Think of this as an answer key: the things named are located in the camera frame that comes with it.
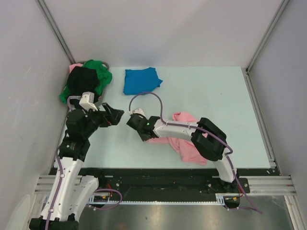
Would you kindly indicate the aluminium frame rail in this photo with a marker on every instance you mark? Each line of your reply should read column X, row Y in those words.
column 259, row 185

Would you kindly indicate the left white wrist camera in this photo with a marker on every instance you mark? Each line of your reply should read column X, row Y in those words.
column 87, row 102

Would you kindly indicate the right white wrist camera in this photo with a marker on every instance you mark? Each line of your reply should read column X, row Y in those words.
column 139, row 112

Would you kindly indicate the green t-shirt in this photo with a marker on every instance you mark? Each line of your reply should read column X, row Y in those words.
column 104, row 76

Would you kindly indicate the pink t-shirt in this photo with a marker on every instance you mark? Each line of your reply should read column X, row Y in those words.
column 76, row 66
column 185, row 149

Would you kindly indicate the grey laundry basket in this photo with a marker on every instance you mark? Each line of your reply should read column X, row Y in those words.
column 101, row 97

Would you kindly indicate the right aluminium corner post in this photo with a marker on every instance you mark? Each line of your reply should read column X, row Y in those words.
column 275, row 20

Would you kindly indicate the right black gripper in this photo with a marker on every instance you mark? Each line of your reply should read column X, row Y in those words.
column 138, row 130

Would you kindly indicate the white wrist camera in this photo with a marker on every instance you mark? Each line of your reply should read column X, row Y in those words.
column 87, row 102
column 139, row 112

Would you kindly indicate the left aluminium corner post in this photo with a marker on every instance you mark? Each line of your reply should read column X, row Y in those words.
column 55, row 29

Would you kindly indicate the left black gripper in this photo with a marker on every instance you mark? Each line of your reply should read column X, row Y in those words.
column 107, row 120

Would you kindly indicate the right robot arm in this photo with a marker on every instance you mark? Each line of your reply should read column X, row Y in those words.
column 207, row 138

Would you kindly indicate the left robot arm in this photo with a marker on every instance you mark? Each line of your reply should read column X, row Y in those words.
column 67, row 200

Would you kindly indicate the folded blue t-shirt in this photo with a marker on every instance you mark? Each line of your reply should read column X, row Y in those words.
column 141, row 80

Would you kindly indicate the aluminium corner post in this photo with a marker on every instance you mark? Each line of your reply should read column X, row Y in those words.
column 55, row 29
column 275, row 20

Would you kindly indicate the black t-shirt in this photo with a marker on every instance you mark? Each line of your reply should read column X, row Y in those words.
column 83, row 80

